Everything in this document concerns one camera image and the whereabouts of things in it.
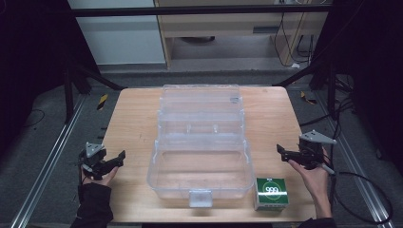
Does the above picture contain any black hanging cable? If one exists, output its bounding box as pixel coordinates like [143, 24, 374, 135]
[273, 12, 316, 68]

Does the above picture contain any black metal stand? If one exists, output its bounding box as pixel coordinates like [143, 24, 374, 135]
[62, 61, 126, 125]
[272, 61, 337, 119]

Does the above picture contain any yellow and black tape marker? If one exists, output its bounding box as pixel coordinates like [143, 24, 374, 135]
[96, 93, 109, 111]
[299, 90, 318, 105]

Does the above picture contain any person's right hand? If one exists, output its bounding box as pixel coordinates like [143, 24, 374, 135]
[287, 160, 333, 205]

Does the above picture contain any person's left hand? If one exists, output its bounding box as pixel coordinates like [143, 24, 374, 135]
[80, 165, 120, 188]

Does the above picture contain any clear plastic storage box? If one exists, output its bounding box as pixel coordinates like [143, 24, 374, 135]
[146, 84, 256, 209]

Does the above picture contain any thin black floor cable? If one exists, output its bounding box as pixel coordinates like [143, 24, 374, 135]
[23, 108, 46, 128]

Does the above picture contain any black looped cable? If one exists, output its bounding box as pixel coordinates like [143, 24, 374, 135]
[330, 170, 394, 225]

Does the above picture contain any green and white carton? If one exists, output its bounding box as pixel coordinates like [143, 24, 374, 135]
[254, 177, 290, 212]

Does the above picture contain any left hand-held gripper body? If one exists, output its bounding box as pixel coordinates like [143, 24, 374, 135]
[78, 142, 110, 181]

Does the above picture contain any light wooden desk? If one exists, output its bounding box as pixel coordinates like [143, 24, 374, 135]
[153, 0, 330, 69]

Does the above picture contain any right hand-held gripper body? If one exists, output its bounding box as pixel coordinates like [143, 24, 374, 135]
[297, 129, 338, 176]

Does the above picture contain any white cabinet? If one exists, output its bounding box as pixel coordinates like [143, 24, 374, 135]
[67, 0, 166, 67]

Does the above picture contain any black curtain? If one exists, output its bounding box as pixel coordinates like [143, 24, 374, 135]
[312, 0, 403, 177]
[0, 0, 100, 156]

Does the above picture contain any aluminium floor rail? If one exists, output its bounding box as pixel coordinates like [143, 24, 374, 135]
[9, 94, 87, 228]
[316, 90, 395, 228]

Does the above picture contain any black horizontal frame bar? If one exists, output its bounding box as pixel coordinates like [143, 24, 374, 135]
[67, 4, 335, 18]

